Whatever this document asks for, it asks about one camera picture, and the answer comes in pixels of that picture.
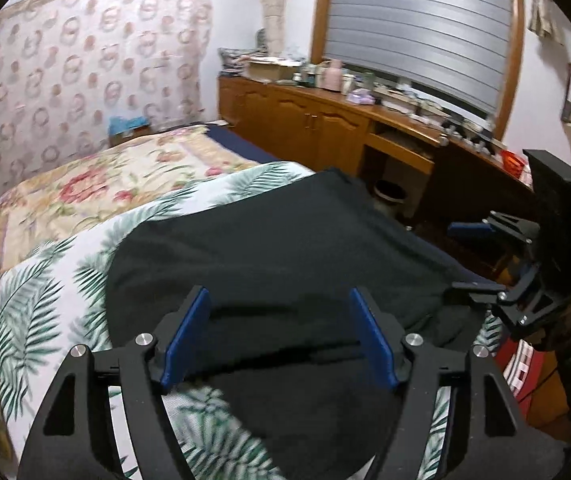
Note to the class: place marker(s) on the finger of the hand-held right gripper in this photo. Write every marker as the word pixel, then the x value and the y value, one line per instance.
pixel 470 230
pixel 475 291

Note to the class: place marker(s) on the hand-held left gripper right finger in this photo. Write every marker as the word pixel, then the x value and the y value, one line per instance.
pixel 373 340

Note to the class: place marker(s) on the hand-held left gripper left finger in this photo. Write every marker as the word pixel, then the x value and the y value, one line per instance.
pixel 185 340

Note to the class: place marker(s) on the black garment with white print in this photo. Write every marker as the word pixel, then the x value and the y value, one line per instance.
pixel 290 250

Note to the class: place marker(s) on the red container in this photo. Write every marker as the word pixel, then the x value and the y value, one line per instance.
pixel 513 162

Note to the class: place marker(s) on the red white checked cloth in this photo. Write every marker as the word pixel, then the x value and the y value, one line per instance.
pixel 515 365

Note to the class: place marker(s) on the black waste bin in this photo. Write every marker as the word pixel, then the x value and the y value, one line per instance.
pixel 390 197

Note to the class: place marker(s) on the palm leaf print blanket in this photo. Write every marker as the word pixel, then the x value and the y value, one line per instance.
pixel 50 300

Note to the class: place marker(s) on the purple pouch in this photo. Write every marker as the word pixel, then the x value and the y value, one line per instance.
pixel 362 97

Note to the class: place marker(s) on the floral quilt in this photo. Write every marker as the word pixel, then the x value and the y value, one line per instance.
pixel 90 180

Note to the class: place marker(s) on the pink bottle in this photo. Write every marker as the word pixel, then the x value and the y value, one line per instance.
pixel 334 77

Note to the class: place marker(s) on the hanging beige cloth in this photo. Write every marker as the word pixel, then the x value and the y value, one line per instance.
pixel 543 10

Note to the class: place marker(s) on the long wooden cabinet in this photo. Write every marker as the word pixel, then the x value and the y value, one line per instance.
pixel 290 120

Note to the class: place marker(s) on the brown box with blue cloth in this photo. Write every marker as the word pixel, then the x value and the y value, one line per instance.
pixel 128 132

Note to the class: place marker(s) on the cardboard box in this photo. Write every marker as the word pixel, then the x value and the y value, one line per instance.
pixel 270 71

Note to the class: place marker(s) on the stack of folded cloths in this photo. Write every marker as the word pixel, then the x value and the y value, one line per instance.
pixel 238 62

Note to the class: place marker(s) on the beige lace curtain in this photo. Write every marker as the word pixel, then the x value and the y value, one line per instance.
pixel 271 10

